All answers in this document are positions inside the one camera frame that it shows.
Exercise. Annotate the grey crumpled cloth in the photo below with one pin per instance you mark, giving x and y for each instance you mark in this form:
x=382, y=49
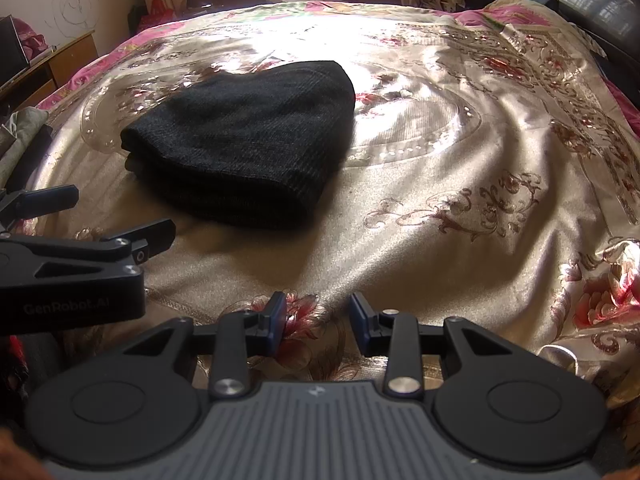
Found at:
x=17, y=135

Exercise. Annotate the floral satin bedspread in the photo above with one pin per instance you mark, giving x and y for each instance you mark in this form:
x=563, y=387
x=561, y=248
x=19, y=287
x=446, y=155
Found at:
x=450, y=160

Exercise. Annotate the black knit pants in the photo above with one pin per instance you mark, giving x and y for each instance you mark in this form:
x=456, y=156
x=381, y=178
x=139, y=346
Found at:
x=240, y=150

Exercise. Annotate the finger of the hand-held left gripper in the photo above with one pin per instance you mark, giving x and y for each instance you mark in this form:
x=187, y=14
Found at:
x=50, y=199
x=150, y=237

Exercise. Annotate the red floral cloth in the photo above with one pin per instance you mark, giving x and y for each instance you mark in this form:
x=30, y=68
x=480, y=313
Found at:
x=160, y=12

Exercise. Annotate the black box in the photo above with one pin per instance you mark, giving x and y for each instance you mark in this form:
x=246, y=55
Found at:
x=10, y=50

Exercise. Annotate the wooden desk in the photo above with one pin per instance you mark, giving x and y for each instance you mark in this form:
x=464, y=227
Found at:
x=75, y=57

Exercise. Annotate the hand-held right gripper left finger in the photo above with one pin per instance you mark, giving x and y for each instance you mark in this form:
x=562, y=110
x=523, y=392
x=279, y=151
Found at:
x=277, y=322

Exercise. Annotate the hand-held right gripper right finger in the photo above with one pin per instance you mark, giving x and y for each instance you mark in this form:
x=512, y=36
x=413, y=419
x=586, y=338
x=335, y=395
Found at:
x=358, y=322

